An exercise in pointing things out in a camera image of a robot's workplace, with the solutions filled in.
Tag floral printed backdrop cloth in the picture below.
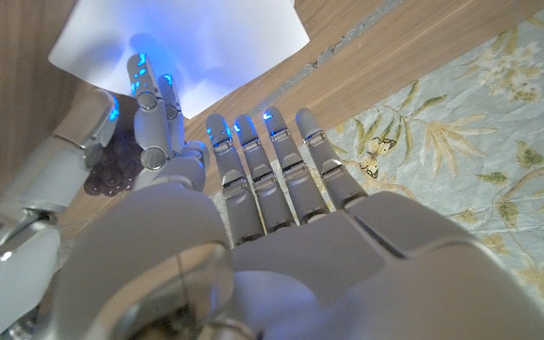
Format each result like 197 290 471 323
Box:
208 0 544 339

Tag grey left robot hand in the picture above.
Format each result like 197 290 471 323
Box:
35 107 544 340

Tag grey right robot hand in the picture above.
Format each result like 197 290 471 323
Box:
0 52 210 340

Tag white paper sheet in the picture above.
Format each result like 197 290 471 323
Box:
47 0 311 120

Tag purple toy grapes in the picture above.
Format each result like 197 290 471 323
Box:
82 131 146 198

